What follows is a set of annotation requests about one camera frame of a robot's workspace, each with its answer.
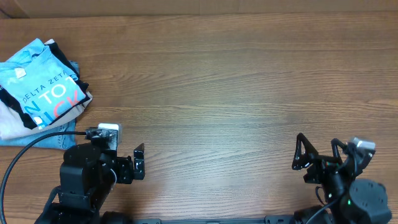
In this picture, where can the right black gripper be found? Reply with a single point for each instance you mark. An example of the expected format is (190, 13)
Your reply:
(323, 163)

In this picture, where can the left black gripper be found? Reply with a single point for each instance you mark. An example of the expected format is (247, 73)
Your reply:
(124, 163)

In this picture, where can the light blue printed t-shirt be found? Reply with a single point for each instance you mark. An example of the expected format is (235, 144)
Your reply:
(40, 87)

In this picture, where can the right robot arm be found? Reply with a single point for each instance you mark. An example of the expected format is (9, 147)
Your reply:
(347, 198)

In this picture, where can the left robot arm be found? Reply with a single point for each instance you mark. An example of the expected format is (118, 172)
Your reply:
(87, 176)

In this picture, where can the folded blue denim jeans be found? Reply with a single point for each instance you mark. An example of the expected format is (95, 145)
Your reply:
(38, 97)

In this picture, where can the folded cream white garment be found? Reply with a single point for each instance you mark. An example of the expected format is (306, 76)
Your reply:
(12, 127)

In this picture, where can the folded black garment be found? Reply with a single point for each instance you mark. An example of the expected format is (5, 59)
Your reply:
(66, 67)

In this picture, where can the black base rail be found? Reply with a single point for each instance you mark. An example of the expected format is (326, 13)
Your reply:
(211, 221)

